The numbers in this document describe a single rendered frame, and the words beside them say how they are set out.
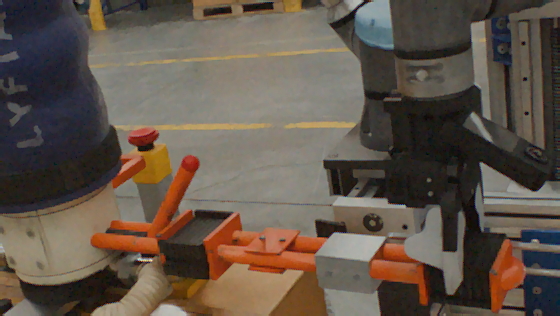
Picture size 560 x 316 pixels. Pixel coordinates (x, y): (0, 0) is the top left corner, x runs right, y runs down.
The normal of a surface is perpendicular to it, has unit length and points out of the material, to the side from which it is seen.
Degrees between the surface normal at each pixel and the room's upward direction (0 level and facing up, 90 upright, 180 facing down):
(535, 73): 90
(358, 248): 0
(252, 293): 0
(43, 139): 85
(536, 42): 90
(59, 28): 69
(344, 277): 90
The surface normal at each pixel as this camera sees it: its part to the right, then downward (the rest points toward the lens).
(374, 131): -0.74, 0.09
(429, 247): -0.53, 0.08
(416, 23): -0.53, 0.41
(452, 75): 0.19, 0.34
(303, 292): 0.86, 0.04
